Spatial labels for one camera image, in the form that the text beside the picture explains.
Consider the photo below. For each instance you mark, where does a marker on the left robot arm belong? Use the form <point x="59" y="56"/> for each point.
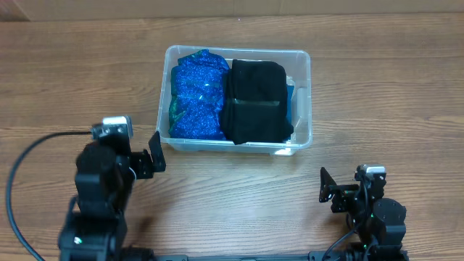
<point x="95" y="226"/>

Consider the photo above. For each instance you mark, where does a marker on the shiny blue sequin fabric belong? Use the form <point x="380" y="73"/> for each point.
<point x="197" y="90"/>

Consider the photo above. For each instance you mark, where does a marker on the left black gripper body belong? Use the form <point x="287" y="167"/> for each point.
<point x="139" y="163"/>

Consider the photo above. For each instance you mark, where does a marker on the blue denim jeans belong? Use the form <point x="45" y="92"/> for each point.
<point x="290" y="91"/>

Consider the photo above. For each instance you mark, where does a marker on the large black garment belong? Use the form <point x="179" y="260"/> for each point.
<point x="256" y="103"/>

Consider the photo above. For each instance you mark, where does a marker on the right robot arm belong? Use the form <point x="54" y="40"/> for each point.
<point x="376" y="224"/>

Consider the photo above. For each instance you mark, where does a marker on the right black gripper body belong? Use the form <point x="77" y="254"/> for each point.
<point x="343" y="203"/>

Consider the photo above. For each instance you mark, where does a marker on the clear plastic storage bin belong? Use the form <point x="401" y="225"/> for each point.
<point x="297" y="64"/>

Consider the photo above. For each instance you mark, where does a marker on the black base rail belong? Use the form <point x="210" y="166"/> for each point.
<point x="246" y="258"/>

